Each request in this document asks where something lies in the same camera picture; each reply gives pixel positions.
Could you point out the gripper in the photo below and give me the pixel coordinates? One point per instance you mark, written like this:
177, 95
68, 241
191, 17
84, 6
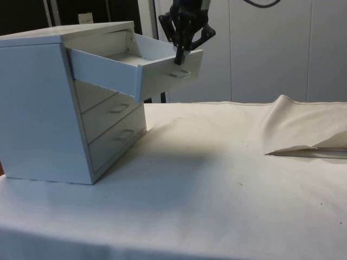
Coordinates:
188, 5

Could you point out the white drawer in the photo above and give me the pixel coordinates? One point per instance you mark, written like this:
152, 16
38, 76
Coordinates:
168, 78

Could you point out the pale locker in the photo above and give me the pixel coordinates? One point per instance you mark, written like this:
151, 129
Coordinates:
271, 54
330, 54
217, 70

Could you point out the black cabinet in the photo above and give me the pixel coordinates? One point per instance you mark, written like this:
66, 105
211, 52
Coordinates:
40, 13

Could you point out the white chest of drawers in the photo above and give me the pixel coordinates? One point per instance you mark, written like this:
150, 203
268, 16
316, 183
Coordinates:
35, 108

